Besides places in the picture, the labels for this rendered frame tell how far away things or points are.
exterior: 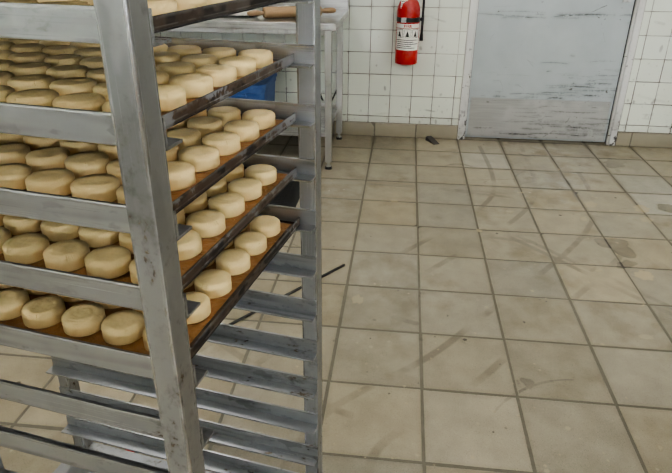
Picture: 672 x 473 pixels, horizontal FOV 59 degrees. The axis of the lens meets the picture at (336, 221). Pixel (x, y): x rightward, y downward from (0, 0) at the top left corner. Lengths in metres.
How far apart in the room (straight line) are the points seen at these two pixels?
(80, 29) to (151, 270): 0.22
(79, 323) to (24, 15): 0.36
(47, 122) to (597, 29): 4.07
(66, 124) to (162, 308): 0.19
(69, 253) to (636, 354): 1.98
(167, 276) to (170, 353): 0.09
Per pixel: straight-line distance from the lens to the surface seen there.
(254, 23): 3.55
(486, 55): 4.32
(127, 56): 0.51
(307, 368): 1.18
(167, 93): 0.65
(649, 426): 2.07
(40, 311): 0.82
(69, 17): 0.57
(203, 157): 0.73
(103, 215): 0.62
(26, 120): 0.63
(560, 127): 4.53
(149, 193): 0.54
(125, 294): 0.65
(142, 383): 1.41
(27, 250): 0.77
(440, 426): 1.87
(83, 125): 0.59
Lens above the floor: 1.30
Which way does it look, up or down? 25 degrees down
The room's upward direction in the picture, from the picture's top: straight up
